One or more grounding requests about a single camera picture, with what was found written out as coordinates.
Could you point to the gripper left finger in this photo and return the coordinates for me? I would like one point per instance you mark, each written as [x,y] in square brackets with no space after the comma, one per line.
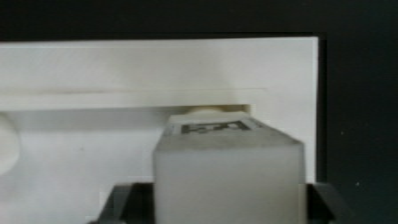
[128,208]

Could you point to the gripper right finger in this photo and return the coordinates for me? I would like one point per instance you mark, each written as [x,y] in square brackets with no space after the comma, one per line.
[327,207]

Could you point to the white table leg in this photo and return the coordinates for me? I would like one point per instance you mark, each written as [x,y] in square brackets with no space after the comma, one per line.
[230,172]

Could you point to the white square tabletop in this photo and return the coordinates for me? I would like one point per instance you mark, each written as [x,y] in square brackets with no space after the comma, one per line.
[89,93]

